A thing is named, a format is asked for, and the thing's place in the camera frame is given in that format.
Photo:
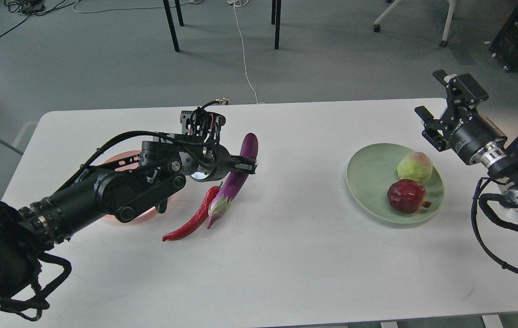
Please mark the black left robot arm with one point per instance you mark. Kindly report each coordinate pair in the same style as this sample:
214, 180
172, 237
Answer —
130, 174

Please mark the green pink peach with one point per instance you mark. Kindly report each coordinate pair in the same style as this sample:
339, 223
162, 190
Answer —
416, 166

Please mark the red chili pepper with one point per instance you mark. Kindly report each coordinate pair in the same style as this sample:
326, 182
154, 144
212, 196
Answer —
197, 219

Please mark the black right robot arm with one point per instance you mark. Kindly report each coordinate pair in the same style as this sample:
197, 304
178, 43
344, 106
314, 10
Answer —
496, 195

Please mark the white chair base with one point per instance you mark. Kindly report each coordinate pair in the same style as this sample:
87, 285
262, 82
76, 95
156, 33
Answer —
416, 19

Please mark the red pomegranate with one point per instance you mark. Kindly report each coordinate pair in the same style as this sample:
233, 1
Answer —
407, 196

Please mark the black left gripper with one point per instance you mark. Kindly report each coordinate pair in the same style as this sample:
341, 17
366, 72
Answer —
220, 165

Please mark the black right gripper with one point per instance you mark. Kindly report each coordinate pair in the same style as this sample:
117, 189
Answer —
473, 137

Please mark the black table legs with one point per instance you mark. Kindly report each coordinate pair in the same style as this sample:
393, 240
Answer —
174, 16

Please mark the purple eggplant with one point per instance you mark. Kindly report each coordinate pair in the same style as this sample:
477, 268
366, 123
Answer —
235, 181

